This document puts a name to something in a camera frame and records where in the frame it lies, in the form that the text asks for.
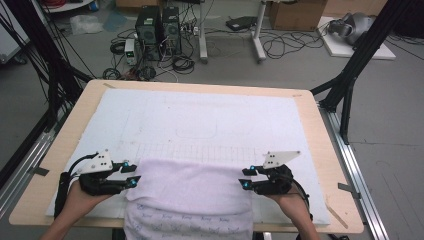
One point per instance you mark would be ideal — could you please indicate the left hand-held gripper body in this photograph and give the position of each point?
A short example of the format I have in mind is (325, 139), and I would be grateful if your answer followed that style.
(100, 185)

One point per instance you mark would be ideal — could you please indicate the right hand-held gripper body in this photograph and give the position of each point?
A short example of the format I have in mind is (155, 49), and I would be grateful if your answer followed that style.
(276, 183)

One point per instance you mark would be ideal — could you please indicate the light purple butterfly print garment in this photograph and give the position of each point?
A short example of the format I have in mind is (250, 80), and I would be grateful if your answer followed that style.
(190, 193)

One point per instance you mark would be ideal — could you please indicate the person's right hand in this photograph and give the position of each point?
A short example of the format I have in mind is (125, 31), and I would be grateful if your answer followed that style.
(290, 205)

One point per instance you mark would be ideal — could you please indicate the person's left hand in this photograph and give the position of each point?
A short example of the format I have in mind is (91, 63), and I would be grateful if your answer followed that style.
(80, 203)

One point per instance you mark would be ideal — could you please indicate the white foam mat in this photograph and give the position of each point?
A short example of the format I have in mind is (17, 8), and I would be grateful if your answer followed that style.
(233, 116)

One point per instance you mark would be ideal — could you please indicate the black tape piece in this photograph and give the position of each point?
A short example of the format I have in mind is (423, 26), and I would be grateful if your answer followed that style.
(349, 189)
(39, 171)

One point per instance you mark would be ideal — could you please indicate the thin wooden stick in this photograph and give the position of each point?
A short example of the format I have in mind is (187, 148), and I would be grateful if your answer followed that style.
(336, 215)

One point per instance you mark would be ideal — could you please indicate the white power supply unit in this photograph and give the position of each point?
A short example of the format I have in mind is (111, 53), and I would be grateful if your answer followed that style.
(130, 51)

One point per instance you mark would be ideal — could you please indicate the black computer tower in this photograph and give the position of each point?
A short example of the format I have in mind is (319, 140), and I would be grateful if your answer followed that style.
(171, 30)
(148, 31)

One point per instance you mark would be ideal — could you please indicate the white desk leg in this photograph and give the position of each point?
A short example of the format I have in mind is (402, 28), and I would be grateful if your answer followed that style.
(202, 33)
(258, 33)

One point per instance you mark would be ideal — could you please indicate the teal floor sheet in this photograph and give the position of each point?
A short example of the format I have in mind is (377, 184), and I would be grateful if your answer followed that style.
(115, 20)

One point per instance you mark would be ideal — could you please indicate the black flat device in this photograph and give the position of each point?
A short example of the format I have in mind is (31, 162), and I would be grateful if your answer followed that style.
(240, 22)

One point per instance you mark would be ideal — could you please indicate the white floor board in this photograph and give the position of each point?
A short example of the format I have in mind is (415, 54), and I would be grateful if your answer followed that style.
(343, 50)

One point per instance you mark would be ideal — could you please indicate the clear plastic bag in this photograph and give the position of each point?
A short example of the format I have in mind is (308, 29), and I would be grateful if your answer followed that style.
(86, 24)

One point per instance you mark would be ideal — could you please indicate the brown cardboard box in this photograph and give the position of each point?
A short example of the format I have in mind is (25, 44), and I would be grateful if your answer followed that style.
(296, 15)

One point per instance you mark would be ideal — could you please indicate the grey headset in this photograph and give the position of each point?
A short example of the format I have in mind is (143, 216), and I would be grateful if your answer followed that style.
(353, 26)

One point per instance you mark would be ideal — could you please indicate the aluminium rail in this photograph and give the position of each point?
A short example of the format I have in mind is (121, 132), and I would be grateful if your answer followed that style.
(20, 173)
(366, 213)

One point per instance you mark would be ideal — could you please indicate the black metal frame stand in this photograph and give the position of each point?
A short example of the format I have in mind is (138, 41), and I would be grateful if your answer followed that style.
(45, 43)
(363, 50)

